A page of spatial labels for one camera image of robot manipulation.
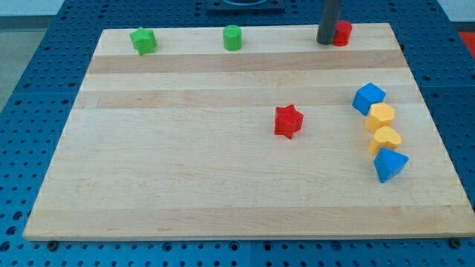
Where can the green star block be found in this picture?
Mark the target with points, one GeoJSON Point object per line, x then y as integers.
{"type": "Point", "coordinates": [143, 40]}

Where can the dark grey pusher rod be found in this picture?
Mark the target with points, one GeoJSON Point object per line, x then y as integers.
{"type": "Point", "coordinates": [329, 19]}

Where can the red cylinder block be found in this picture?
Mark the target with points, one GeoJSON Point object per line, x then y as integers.
{"type": "Point", "coordinates": [342, 33]}

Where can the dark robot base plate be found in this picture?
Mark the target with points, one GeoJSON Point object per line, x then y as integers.
{"type": "Point", "coordinates": [222, 6]}

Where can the yellow heart block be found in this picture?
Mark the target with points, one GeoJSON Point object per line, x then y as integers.
{"type": "Point", "coordinates": [384, 137]}

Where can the wooden board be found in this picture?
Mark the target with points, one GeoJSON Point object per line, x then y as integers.
{"type": "Point", "coordinates": [180, 144]}

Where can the yellow hexagon block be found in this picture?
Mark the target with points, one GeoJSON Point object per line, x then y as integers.
{"type": "Point", "coordinates": [380, 115]}

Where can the blue triangle block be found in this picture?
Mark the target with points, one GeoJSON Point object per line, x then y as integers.
{"type": "Point", "coordinates": [388, 164]}

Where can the blue cube block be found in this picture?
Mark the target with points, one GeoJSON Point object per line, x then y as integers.
{"type": "Point", "coordinates": [366, 96]}

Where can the red star block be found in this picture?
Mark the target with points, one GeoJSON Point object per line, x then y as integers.
{"type": "Point", "coordinates": [288, 120]}

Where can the green cylinder block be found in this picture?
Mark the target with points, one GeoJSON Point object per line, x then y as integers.
{"type": "Point", "coordinates": [232, 38]}

